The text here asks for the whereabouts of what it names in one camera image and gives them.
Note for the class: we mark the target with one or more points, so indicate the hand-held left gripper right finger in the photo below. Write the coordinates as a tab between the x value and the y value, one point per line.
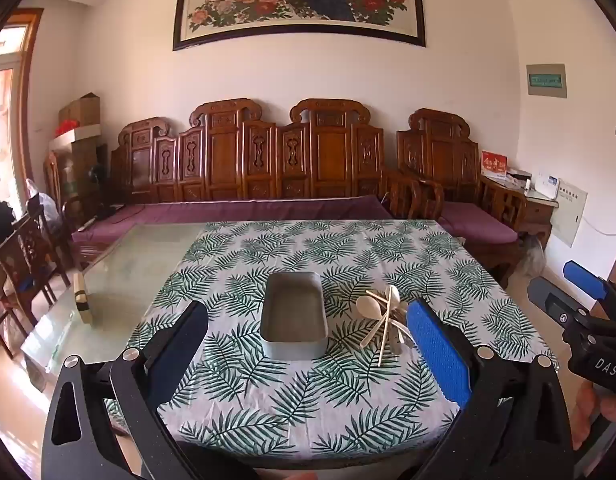
438	355

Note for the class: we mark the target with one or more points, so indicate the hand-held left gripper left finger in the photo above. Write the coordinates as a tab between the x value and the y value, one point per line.
180	360

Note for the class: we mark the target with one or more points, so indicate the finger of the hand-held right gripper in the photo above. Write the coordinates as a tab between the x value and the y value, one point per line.
545	297
583	278

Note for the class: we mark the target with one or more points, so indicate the wooden chopstick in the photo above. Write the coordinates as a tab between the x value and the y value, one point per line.
384	335
375	296

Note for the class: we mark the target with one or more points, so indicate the grey metal tray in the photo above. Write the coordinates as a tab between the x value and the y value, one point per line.
293	310

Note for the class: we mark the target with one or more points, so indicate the person's right hand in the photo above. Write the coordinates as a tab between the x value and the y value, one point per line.
585	410

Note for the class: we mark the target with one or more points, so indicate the grey plastic bag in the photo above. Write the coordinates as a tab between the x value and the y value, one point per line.
533	256

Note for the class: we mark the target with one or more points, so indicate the wooden side table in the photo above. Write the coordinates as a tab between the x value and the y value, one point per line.
538	215

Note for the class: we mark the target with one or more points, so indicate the purple armchair cushion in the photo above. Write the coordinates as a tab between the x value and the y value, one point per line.
480	222

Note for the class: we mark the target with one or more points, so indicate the green leaf print tablecloth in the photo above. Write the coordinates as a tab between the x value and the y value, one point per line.
288	410

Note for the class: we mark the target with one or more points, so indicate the red gift box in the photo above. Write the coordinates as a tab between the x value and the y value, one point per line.
494	165

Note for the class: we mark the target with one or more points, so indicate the purple sofa cushion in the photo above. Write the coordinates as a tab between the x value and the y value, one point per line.
237	207

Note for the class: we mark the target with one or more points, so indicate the carved wooden armchair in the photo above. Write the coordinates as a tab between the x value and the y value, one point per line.
438	155

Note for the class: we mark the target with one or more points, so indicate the wooden dining chair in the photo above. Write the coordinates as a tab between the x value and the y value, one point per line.
10	270
35	245
52	180

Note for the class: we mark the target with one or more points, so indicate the carved wooden sofa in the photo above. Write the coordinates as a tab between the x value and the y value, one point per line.
222	160

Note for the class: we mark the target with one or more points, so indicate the clear plastic bag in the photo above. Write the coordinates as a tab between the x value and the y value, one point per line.
45	205

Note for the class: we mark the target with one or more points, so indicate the dark cloth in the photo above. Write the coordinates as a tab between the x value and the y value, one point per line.
0	225

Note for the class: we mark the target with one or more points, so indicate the white flat box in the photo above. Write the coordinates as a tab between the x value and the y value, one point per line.
80	135

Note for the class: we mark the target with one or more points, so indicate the brown cardboard box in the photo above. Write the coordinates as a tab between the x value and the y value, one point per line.
80	110

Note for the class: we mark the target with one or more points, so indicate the wooden framed window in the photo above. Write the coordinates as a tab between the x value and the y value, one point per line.
30	85

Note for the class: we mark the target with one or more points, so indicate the framed floral painting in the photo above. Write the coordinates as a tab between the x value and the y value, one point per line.
298	0

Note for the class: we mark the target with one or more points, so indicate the white wall electrical panel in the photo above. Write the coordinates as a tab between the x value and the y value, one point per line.
567	212

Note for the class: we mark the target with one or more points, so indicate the green labelled wall box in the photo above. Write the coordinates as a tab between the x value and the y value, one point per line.
546	81

